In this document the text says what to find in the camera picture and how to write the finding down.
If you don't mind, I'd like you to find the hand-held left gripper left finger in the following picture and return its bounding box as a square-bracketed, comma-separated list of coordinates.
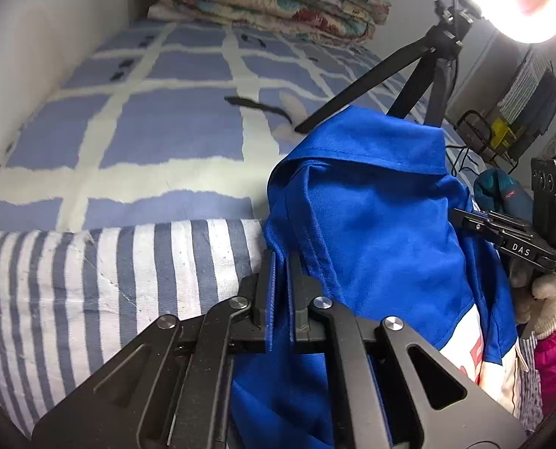
[32, 249, 277, 449]

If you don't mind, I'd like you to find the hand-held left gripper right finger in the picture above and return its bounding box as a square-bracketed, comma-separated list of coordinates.
[286, 253, 526, 449]

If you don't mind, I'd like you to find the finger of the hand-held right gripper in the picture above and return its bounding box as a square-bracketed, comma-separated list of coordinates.
[448, 208, 499, 240]

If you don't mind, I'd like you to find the blue and cream jacket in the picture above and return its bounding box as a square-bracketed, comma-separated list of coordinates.
[231, 105, 538, 449]

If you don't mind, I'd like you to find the person's right hand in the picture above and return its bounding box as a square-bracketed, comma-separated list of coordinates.
[508, 260, 556, 340]

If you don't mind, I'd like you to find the teal cloth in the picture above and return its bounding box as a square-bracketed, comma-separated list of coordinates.
[473, 168, 537, 222]

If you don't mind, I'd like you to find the yellow box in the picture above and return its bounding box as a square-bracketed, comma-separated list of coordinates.
[490, 118, 516, 151]

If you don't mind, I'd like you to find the dark green hanging cloth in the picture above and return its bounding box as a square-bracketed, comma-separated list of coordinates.
[512, 69, 556, 161]

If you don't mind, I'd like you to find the white ribbed cloth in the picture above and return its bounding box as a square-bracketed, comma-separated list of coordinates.
[497, 51, 549, 123]

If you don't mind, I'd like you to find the black tripod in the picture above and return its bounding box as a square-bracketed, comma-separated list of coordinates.
[294, 1, 476, 134]

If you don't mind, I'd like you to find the blue striped quilt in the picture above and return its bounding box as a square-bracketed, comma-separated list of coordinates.
[0, 219, 279, 438]

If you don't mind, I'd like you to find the blue checked bed sheet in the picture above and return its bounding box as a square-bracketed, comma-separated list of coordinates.
[0, 18, 475, 232]

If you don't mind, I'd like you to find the black strap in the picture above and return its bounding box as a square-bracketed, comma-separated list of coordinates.
[224, 95, 298, 128]

